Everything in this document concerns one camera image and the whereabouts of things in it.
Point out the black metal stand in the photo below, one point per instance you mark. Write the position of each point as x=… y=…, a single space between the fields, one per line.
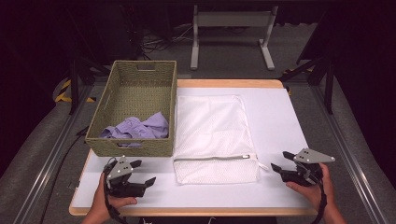
x=74 y=84
x=328 y=87

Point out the person's right hand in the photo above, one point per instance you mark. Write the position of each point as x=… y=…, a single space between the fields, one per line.
x=314 y=193

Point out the aluminium floor rail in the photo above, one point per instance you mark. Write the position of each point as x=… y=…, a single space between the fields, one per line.
x=348 y=155
x=53 y=158

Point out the white mesh laundry bag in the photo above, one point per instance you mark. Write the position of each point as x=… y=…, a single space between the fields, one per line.
x=211 y=130

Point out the yellow black hazard tape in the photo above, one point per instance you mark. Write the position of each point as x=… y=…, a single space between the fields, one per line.
x=63 y=93

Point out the grey metal table frame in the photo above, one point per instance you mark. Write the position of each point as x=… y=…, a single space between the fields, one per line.
x=233 y=19

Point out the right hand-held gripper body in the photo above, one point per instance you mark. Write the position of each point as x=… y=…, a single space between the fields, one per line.
x=306 y=169

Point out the green woven basket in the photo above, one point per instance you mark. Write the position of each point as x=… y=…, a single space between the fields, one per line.
x=137 y=90

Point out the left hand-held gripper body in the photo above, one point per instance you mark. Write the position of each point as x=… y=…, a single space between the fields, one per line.
x=122 y=174

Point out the purple garment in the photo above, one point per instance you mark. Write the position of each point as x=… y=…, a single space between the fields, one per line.
x=146 y=129

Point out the person's left hand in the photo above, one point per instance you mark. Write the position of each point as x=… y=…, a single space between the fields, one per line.
x=100 y=202

